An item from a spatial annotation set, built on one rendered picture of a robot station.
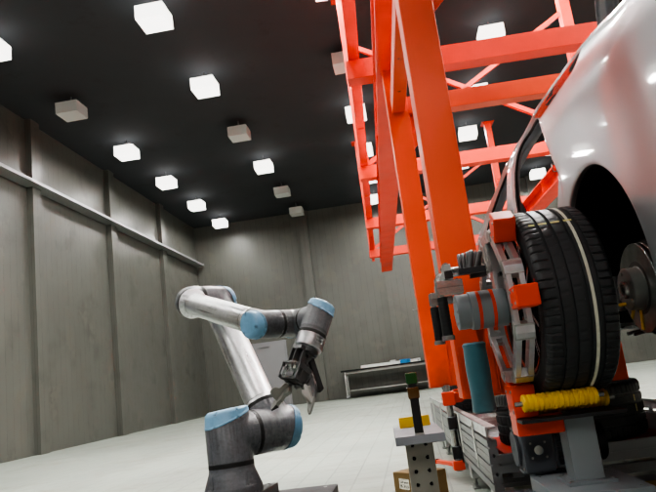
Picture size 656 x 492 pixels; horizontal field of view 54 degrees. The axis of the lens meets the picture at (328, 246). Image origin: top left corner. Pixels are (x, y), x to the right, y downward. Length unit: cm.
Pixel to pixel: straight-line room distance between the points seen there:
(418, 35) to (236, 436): 199
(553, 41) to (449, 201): 346
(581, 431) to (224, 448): 120
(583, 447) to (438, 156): 135
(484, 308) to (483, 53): 392
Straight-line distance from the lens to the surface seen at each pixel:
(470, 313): 235
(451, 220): 287
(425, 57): 314
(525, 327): 216
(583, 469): 244
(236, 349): 244
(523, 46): 609
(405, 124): 508
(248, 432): 220
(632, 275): 247
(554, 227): 226
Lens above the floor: 67
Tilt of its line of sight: 12 degrees up
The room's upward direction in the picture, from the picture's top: 7 degrees counter-clockwise
